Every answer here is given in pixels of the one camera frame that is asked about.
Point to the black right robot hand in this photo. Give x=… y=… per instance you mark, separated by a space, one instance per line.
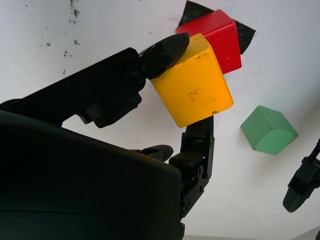
x=75 y=180

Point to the green wooden block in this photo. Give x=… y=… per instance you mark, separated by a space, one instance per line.
x=267 y=130

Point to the yellow wooden block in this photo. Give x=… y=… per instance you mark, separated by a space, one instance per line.
x=192 y=87

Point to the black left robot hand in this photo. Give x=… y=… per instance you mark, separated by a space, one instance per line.
x=302 y=182

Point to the black tape strip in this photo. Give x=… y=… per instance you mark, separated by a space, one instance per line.
x=246 y=35

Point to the red wooden block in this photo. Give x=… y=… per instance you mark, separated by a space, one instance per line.
x=222 y=40

